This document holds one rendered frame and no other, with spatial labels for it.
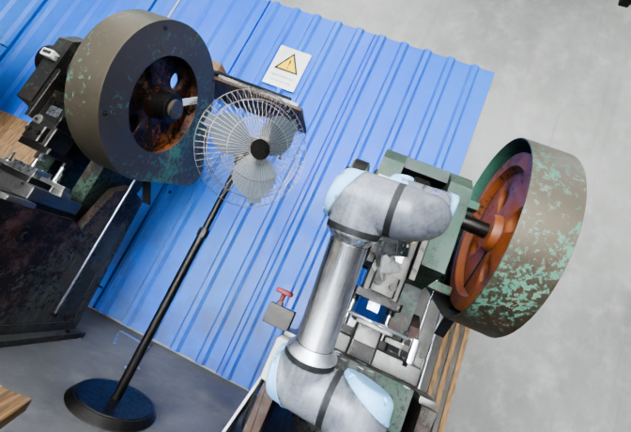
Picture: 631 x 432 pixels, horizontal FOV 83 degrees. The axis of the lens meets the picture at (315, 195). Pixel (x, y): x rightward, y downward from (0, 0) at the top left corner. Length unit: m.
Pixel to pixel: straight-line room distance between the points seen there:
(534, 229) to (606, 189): 2.20
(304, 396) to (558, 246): 0.91
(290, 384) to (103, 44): 1.48
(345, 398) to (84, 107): 1.47
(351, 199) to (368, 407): 0.40
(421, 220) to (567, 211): 0.76
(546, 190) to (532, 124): 2.08
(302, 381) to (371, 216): 0.36
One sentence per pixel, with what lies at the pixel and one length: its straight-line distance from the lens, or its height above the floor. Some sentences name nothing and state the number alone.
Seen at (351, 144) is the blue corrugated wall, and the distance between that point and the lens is 2.94.
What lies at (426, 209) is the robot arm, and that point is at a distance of 0.71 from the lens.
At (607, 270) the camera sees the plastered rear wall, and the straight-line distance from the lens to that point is 3.33.
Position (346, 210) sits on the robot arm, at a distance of 0.71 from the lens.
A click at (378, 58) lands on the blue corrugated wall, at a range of 3.38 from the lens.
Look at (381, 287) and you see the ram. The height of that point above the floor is 0.92.
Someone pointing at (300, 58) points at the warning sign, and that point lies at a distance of 3.35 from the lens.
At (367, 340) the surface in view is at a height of 0.72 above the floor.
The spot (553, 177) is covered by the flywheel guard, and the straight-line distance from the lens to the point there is 1.43.
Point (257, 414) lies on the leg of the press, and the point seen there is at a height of 0.38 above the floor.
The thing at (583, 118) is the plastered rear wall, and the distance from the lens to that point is 3.66.
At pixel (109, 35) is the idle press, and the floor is 1.39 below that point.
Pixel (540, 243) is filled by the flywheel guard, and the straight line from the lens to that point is 1.34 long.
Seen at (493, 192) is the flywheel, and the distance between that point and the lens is 1.94.
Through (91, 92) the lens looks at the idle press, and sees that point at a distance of 1.75.
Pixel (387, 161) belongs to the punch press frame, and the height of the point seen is 1.41.
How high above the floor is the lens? 0.80
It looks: 14 degrees up
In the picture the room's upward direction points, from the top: 25 degrees clockwise
